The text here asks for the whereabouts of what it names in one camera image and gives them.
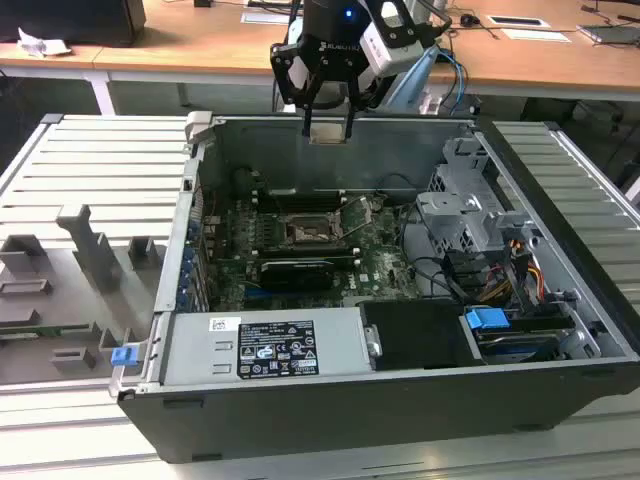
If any black graphics card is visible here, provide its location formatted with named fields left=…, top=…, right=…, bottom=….
left=258, top=257, right=344, bottom=296

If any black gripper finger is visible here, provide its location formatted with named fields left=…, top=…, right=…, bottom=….
left=271, top=42, right=321, bottom=137
left=343, top=65, right=382, bottom=139

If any blue disk carrier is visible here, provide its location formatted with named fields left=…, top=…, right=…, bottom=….
left=463, top=306, right=509, bottom=332

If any metal CPU socket cover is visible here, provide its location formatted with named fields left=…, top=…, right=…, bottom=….
left=339, top=195, right=375, bottom=237

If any white paper sheet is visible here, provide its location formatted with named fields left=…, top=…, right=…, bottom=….
left=501, top=27, right=572, bottom=44

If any silver metal drive cage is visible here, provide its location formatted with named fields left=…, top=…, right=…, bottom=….
left=414, top=136, right=539, bottom=272

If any hard disk drive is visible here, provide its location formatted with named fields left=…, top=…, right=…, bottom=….
left=474, top=327, right=567, bottom=365

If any blue case latch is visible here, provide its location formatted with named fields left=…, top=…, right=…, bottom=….
left=110, top=345, right=139, bottom=369

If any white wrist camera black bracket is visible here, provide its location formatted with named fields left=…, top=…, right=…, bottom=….
left=359, top=0, right=427, bottom=79

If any black wire loop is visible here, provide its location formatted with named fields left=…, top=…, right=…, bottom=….
left=407, top=256, right=460, bottom=302

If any pale blue teach pendant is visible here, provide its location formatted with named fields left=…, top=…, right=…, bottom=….
left=388, top=47, right=442, bottom=110

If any crumpled white paper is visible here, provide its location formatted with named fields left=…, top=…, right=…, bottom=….
left=16, top=26, right=72, bottom=58

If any black plastic shroud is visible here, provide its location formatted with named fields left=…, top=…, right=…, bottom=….
left=359, top=298, right=484, bottom=372

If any thin wire locking lever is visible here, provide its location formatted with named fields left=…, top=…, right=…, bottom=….
left=251, top=170, right=287, bottom=222

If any CPU socket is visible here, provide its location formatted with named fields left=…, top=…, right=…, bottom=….
left=282, top=212, right=351, bottom=250

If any short wooden desk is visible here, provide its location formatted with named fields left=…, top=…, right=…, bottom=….
left=0, top=41, right=109, bottom=117

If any blue cable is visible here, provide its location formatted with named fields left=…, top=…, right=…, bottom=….
left=438, top=43, right=470, bottom=117

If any green RAM stick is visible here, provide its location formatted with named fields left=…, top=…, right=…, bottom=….
left=0, top=323, right=97, bottom=338

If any yellow orange wire bundle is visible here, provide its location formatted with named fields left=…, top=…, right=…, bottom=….
left=479, top=239, right=549, bottom=307

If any large black box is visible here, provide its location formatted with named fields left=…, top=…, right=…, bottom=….
left=0, top=0, right=147, bottom=49

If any grey case latch handle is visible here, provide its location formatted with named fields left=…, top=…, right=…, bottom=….
left=184, top=110, right=216, bottom=147

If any grey parts rack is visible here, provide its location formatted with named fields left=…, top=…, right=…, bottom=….
left=0, top=203, right=169, bottom=387

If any long wooden desk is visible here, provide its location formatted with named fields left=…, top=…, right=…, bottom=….
left=92, top=0, right=640, bottom=102

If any black RAM slot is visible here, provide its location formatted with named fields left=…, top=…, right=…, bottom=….
left=257, top=245, right=362, bottom=256
left=254, top=198, right=349, bottom=211
left=257, top=190, right=346, bottom=202
left=258, top=252, right=364, bottom=265

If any silver power supply with label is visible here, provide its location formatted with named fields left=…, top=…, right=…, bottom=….
left=162, top=306, right=377, bottom=387

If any grey laptop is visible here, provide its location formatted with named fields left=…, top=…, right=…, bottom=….
left=576, top=21, right=640, bottom=47

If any green motherboard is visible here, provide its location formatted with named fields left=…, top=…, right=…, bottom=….
left=199, top=191, right=427, bottom=312

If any small square CPU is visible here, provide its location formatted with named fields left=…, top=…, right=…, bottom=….
left=307, top=124, right=349, bottom=147

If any dark grey open PC case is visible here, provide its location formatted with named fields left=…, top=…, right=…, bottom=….
left=108, top=110, right=640, bottom=464

